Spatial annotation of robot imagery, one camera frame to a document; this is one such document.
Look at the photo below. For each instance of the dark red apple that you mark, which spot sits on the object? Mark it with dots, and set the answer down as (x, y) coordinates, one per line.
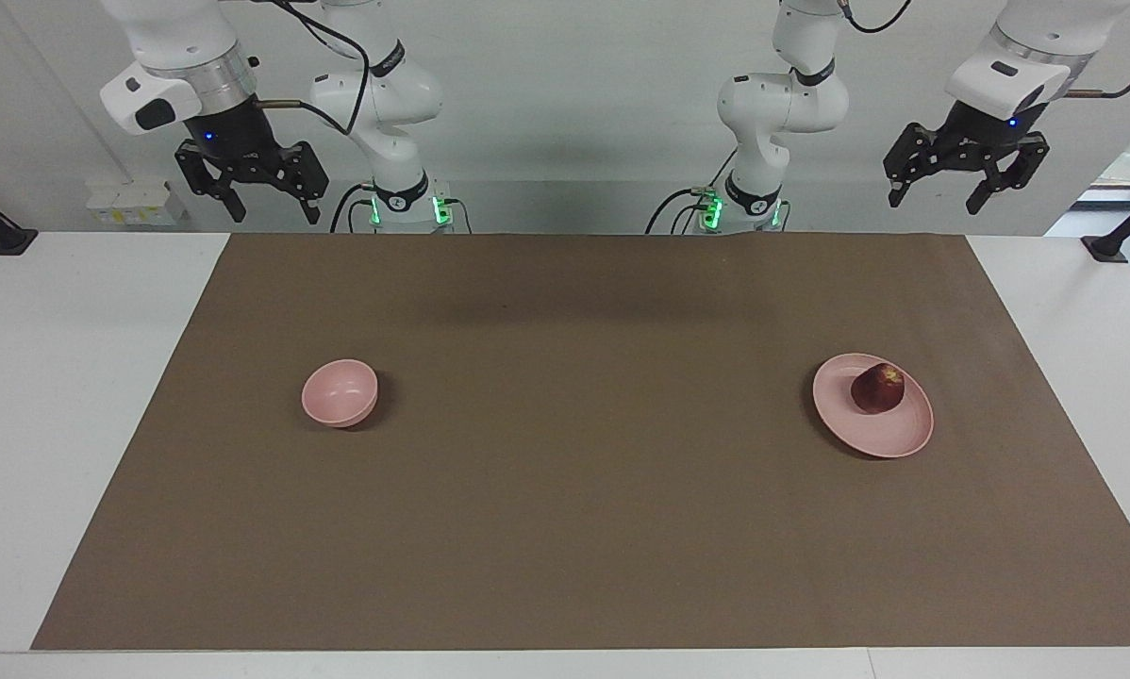
(878, 389)

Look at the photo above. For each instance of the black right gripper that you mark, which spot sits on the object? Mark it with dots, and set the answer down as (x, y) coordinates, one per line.
(240, 141)

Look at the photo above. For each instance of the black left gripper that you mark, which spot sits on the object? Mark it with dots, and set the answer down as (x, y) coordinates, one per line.
(978, 141)

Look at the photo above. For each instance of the brown table mat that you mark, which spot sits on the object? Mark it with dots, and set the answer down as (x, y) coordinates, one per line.
(574, 490)

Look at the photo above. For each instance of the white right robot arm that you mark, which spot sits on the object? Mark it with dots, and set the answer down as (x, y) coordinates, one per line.
(386, 94)

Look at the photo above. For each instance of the pink plate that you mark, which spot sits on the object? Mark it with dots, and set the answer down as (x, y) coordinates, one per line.
(890, 432)

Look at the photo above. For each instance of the white wall power strip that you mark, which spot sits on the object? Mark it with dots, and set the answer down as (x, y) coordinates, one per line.
(136, 203)

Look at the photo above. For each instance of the pink bowl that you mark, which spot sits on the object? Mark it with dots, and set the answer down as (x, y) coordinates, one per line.
(339, 391)

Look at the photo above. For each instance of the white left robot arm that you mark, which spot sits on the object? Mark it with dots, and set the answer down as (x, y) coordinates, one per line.
(782, 104)

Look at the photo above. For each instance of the black clamp stand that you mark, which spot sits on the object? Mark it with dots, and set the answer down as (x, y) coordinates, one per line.
(4, 236)
(1117, 240)

